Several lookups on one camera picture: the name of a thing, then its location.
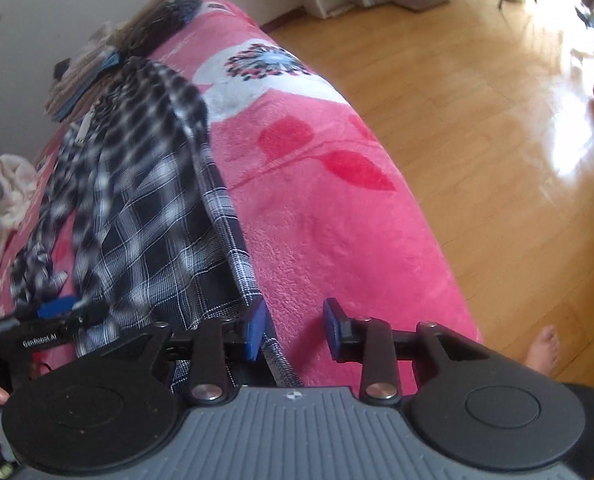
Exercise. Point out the pink floral blanket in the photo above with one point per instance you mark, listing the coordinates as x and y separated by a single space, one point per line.
337 240

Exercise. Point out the person's bare foot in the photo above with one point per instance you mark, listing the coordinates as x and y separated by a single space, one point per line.
544 350

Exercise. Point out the black white plaid pants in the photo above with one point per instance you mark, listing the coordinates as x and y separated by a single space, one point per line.
142 220

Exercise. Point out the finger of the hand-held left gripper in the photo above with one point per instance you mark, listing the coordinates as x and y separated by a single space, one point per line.
92 315
57 307

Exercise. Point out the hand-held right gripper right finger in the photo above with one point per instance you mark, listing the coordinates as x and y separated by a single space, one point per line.
333 330

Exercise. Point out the stack of dark folded clothes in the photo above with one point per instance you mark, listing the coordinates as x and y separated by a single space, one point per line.
167 20

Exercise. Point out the stack of light folded clothes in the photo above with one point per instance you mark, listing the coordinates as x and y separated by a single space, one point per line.
77 80

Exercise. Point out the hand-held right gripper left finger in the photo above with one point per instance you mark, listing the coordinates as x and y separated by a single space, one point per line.
254 332

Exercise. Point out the cream white garment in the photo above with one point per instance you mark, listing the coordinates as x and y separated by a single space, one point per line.
12 190

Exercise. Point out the small black item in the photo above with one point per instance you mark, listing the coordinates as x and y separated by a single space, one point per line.
62 69

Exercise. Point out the brown floor mat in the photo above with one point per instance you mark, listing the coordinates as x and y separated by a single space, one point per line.
424 2

